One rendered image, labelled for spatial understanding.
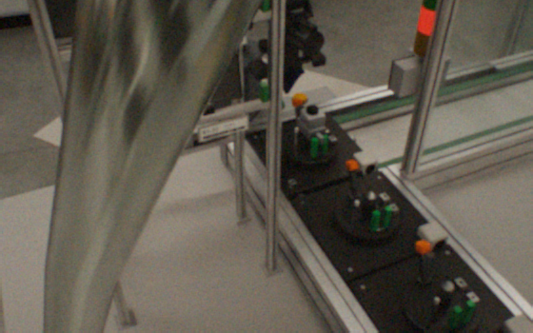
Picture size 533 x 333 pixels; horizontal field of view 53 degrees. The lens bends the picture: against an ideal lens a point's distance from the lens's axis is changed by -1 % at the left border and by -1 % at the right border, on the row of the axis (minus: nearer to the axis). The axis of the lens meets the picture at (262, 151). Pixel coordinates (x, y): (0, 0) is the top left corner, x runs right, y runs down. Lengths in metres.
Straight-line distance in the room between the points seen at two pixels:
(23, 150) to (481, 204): 2.35
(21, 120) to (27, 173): 0.48
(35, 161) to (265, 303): 2.05
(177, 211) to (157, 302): 0.26
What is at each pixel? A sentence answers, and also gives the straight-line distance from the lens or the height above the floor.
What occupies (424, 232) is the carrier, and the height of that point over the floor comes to 0.99.
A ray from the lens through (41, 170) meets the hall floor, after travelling 2.95.
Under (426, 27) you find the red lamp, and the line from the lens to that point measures 1.14.
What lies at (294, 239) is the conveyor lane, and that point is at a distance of 1.14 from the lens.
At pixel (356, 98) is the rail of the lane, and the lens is 1.56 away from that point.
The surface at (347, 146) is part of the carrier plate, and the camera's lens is 1.36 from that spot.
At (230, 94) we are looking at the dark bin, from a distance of 0.91.
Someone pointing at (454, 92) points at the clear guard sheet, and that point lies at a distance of 1.27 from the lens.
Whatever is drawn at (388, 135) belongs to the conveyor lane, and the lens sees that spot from 1.51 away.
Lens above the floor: 1.82
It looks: 40 degrees down
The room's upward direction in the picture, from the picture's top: straight up
